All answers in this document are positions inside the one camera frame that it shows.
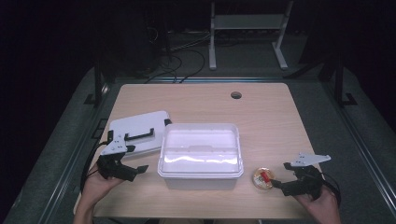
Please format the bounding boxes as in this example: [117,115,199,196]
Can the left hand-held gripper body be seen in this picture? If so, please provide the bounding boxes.
[96,133,129,181]

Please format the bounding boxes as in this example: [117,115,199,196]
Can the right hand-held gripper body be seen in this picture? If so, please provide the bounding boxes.
[290,151,332,201]

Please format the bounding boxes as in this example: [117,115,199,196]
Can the white lid with black handle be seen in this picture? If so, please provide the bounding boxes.
[107,110,173,159]

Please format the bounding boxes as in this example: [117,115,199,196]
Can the round clear cup red item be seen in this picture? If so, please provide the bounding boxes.
[251,166,276,191]

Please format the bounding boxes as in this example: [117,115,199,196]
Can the white plastic storage box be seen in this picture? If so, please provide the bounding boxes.
[156,122,245,191]

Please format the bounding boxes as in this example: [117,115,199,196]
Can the person's right hand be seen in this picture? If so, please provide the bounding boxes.
[293,186,344,224]

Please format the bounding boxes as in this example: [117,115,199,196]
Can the person's left hand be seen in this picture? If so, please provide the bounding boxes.
[81,164,124,203]

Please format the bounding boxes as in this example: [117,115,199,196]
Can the white metal stand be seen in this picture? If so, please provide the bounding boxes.
[208,0,294,71]

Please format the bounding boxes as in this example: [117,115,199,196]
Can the black table edge bracket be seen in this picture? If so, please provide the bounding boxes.
[91,118,109,140]

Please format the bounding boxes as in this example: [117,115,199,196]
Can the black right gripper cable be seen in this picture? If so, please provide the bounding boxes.
[321,172,342,207]

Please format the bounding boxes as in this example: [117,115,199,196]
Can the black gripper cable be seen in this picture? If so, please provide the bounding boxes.
[321,172,342,207]
[79,140,109,191]

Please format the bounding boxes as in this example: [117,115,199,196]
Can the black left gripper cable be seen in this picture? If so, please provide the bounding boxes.
[79,140,109,191]

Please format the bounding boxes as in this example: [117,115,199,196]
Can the black metal stand post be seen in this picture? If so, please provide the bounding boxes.
[83,58,110,108]
[323,55,359,108]

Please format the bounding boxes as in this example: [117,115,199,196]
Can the black floor cables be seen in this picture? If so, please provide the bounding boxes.
[144,27,207,85]

